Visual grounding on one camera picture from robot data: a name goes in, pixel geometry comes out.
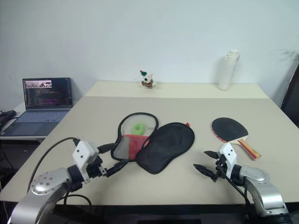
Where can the black chair back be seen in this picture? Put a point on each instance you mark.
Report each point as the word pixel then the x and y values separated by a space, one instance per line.
pixel 292 98

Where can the small white plush toy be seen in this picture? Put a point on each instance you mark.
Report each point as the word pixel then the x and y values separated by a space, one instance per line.
pixel 147 81

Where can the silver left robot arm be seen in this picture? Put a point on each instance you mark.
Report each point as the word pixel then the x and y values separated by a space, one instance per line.
pixel 46 184

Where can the open grey laptop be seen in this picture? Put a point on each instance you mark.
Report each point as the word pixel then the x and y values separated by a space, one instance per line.
pixel 39 109

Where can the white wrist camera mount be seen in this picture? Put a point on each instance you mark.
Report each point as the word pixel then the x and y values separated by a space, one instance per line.
pixel 83 152
pixel 229 155

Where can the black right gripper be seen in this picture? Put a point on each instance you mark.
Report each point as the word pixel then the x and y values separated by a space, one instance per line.
pixel 220 168

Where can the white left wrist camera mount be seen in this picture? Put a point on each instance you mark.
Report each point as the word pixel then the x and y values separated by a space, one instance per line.
pixel 83 152

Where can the white water bottle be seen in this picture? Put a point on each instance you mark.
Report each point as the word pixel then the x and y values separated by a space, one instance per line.
pixel 225 72

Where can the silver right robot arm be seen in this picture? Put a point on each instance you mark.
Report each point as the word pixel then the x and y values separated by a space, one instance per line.
pixel 259 177

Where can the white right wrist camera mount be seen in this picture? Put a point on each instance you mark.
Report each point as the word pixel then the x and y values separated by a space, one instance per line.
pixel 229 155

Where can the black mesh paddle case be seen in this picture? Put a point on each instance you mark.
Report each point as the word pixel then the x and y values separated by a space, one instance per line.
pixel 165 149

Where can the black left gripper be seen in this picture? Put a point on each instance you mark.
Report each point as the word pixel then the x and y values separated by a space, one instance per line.
pixel 95 169

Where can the black table tennis paddle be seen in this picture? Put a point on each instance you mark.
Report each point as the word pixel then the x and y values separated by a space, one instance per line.
pixel 227 129

